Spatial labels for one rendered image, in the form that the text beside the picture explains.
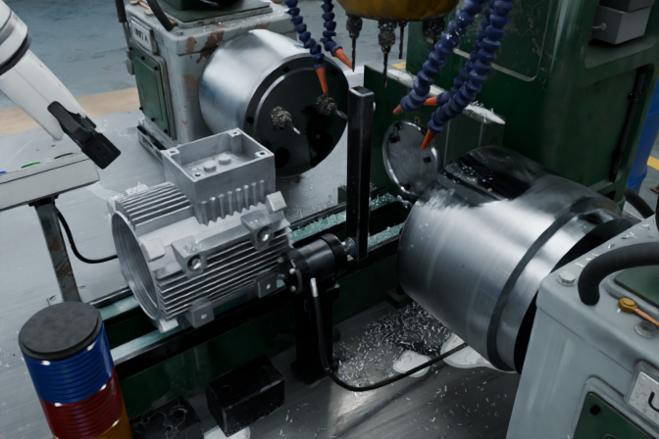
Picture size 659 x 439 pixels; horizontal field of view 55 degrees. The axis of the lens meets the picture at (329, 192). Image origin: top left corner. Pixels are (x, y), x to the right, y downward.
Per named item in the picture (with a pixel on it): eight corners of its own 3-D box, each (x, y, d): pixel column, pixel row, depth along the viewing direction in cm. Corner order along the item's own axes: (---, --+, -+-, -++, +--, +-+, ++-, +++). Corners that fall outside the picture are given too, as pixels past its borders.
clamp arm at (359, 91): (358, 245, 93) (363, 82, 79) (371, 256, 91) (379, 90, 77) (339, 254, 91) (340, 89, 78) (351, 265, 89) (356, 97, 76)
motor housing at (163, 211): (234, 237, 107) (225, 137, 97) (297, 298, 94) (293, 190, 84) (120, 283, 97) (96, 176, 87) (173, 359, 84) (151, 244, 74)
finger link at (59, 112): (32, 91, 73) (66, 121, 77) (54, 117, 68) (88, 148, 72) (40, 84, 73) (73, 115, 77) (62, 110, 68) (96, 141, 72)
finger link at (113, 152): (63, 133, 74) (101, 168, 79) (71, 144, 72) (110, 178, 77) (83, 115, 75) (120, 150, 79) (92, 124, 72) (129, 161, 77)
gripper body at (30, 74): (-41, 57, 73) (31, 121, 81) (-24, 85, 66) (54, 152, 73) (10, 15, 74) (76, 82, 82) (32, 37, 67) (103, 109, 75)
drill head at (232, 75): (271, 104, 154) (265, 1, 141) (363, 166, 129) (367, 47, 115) (175, 131, 142) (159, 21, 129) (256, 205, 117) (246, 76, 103)
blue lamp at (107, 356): (100, 336, 54) (89, 296, 52) (125, 381, 50) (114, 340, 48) (25, 366, 51) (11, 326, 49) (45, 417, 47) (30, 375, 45)
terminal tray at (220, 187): (240, 169, 96) (236, 126, 92) (278, 200, 89) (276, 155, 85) (167, 194, 90) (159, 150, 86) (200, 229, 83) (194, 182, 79)
